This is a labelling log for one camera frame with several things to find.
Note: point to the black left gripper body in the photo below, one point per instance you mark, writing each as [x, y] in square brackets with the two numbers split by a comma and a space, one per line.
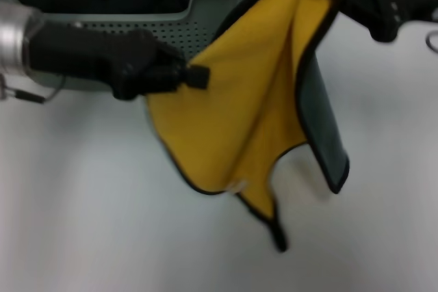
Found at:
[89, 56]

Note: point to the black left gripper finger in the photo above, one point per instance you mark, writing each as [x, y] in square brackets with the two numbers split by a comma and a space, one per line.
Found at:
[167, 54]
[196, 76]

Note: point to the grey perforated storage basket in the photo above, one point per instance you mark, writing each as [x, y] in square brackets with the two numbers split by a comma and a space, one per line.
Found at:
[191, 25]

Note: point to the yellow grey towel black-edged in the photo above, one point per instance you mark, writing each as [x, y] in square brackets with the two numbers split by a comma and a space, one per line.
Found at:
[239, 100]

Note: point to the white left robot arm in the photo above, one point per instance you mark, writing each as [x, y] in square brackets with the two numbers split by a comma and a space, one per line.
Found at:
[13, 42]

